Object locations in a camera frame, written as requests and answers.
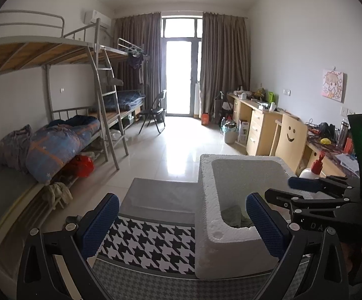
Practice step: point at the houndstooth table cloth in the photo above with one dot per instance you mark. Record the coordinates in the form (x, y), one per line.
(149, 243)

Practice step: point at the dark drinking bottle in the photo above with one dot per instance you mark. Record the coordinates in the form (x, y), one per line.
(344, 134)

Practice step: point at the grey-green cloth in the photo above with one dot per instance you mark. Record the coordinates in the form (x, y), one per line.
(234, 217)

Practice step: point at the white pump bottle red top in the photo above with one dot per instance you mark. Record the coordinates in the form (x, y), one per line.
(309, 173)

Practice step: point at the black folding chair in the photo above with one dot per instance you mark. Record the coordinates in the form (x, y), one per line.
(153, 111)

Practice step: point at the red plastic bag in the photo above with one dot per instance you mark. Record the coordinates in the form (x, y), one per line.
(82, 165)

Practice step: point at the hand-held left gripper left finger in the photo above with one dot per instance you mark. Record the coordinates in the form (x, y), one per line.
(101, 222)

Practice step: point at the brown curtain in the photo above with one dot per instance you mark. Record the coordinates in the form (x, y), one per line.
(224, 62)
(137, 56)

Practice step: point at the white wall socket panel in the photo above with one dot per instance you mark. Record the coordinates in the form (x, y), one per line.
(346, 110)

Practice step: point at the red canister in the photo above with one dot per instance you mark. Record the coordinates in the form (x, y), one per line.
(206, 119)

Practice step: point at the white trash bin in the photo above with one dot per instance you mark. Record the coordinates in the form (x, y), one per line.
(230, 136)

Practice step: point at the white foam box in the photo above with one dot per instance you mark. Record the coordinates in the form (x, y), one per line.
(212, 193)

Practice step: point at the grey mattress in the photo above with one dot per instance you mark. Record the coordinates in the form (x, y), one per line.
(3, 190)

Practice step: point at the glass balcony door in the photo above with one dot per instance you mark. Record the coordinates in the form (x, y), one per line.
(181, 75)

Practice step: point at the beige crumpled cloth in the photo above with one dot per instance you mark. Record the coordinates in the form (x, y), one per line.
(57, 193)

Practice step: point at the wooden desk with patterned cover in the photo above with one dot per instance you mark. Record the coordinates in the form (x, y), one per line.
(331, 162)

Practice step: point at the blue plaid quilt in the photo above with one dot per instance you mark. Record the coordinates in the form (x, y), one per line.
(56, 143)

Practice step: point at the hanging dark clothes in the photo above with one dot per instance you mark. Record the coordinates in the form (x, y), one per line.
(135, 61)

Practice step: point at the black headphones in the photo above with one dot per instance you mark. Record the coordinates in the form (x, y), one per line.
(328, 129)

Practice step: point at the printed papers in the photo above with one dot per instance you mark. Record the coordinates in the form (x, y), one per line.
(346, 162)

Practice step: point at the yellow object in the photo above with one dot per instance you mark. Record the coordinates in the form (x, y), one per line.
(325, 141)

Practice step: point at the green bag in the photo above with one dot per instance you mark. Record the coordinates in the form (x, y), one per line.
(270, 97)

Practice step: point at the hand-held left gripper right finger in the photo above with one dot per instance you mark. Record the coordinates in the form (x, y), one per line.
(263, 222)

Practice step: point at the folded dark blue quilt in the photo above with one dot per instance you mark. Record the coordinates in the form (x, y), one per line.
(124, 98)

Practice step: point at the light wooden desk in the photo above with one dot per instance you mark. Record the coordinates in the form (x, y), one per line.
(259, 128)

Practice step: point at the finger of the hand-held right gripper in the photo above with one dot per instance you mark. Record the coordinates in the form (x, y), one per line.
(304, 183)
(293, 204)

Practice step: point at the white air conditioner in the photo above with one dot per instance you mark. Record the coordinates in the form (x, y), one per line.
(95, 17)

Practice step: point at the wooden chair with smiley face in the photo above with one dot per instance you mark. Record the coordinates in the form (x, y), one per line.
(290, 140)

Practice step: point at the red packet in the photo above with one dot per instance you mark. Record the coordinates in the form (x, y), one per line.
(349, 145)

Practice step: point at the white printed carton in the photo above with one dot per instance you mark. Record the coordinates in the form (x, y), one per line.
(244, 132)

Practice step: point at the metal bunk bed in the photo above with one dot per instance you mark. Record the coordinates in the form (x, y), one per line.
(28, 42)
(118, 50)

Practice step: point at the pink wall poster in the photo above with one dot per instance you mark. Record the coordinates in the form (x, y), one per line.
(333, 86)

